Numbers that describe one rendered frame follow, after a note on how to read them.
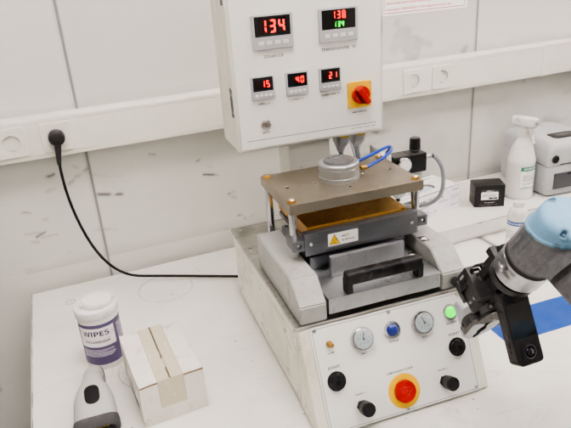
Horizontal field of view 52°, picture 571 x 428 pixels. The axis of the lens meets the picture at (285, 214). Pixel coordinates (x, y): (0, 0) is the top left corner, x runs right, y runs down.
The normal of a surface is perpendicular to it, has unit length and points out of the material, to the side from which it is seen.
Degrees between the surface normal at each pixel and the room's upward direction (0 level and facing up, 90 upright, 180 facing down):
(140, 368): 3
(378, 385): 65
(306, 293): 41
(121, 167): 90
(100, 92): 90
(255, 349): 0
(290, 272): 0
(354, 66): 90
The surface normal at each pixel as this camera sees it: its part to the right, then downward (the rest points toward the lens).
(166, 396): 0.42, 0.32
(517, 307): 0.23, -0.11
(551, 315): -0.07, -0.92
